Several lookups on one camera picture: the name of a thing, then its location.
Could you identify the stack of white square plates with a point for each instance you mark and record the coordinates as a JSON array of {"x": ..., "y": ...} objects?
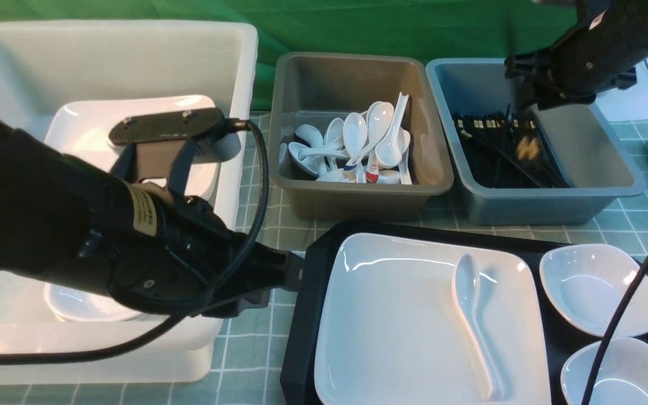
[{"x": 83, "y": 129}]

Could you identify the pile of white spoons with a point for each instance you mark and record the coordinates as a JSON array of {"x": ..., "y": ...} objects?
[{"x": 370, "y": 147}]

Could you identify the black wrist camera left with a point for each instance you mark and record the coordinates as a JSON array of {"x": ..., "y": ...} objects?
[{"x": 199, "y": 124}]

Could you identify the stack of white bowls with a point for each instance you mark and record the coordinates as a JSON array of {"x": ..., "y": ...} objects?
[{"x": 69, "y": 304}]

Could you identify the brown plastic bin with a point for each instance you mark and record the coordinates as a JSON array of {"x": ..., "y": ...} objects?
[{"x": 314, "y": 88}]

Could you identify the white square bowl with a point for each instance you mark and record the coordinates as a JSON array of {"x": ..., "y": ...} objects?
[
  {"x": 585, "y": 283},
  {"x": 622, "y": 379}
]

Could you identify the green backdrop cloth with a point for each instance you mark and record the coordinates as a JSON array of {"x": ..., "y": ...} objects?
[{"x": 422, "y": 30}]

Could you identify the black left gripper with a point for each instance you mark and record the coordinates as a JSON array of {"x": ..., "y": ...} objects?
[{"x": 170, "y": 254}]

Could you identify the white ceramic soup spoon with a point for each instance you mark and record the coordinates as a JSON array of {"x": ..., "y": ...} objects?
[{"x": 466, "y": 290}]

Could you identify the large white square plate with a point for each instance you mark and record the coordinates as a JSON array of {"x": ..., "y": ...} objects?
[{"x": 391, "y": 331}]

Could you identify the pile of black chopsticks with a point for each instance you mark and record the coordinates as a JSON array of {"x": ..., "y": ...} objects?
[{"x": 508, "y": 150}]

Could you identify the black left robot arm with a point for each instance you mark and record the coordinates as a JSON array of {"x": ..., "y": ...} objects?
[{"x": 53, "y": 206}]

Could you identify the black serving tray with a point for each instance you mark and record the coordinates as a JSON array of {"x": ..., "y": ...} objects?
[{"x": 297, "y": 374}]

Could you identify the blue-grey plastic bin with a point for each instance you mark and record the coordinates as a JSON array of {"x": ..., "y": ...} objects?
[{"x": 586, "y": 149}]

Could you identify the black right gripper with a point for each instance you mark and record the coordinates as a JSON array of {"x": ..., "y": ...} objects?
[{"x": 533, "y": 82}]

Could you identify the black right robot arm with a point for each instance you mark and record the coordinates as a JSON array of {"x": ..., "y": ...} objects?
[{"x": 599, "y": 53}]

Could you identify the large white plastic tub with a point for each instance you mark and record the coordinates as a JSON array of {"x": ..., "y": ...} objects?
[{"x": 45, "y": 65}]

